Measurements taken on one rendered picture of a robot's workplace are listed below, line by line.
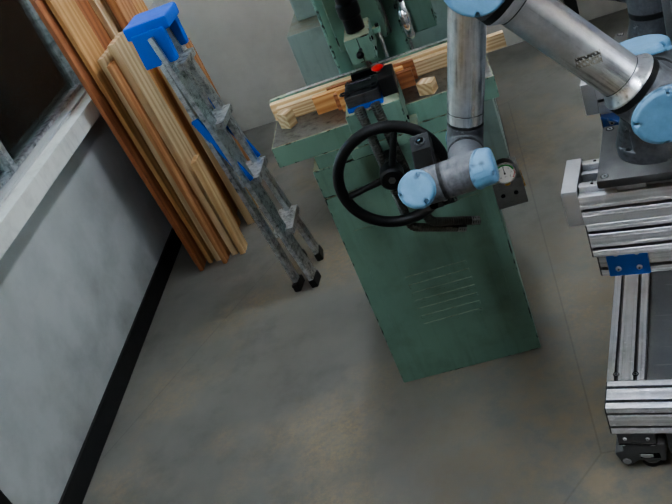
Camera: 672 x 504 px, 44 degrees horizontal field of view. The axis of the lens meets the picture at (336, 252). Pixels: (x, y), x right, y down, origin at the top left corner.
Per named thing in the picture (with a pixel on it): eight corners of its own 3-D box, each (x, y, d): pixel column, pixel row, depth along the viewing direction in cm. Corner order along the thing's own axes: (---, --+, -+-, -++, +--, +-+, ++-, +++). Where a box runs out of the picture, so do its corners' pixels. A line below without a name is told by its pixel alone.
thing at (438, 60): (281, 122, 231) (276, 109, 228) (282, 119, 232) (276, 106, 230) (506, 46, 217) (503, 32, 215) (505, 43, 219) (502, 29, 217)
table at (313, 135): (275, 186, 213) (266, 166, 210) (284, 134, 239) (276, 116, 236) (506, 112, 201) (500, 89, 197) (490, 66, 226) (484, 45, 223)
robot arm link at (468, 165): (486, 129, 165) (434, 147, 168) (490, 156, 156) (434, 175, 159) (498, 162, 169) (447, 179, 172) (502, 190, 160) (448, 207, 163)
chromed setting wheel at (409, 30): (408, 47, 226) (393, 4, 220) (405, 32, 236) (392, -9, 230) (418, 43, 225) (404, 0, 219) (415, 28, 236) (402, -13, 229)
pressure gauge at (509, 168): (497, 193, 216) (489, 167, 212) (495, 186, 220) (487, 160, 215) (521, 186, 215) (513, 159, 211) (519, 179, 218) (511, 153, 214)
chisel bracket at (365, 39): (354, 71, 218) (343, 42, 213) (354, 53, 229) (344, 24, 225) (381, 62, 216) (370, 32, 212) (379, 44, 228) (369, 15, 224)
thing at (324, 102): (318, 115, 225) (311, 98, 223) (318, 112, 227) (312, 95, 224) (408, 85, 220) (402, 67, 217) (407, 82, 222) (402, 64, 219)
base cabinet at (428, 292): (402, 384, 262) (322, 201, 226) (395, 278, 310) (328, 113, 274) (542, 348, 253) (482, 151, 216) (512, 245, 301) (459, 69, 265)
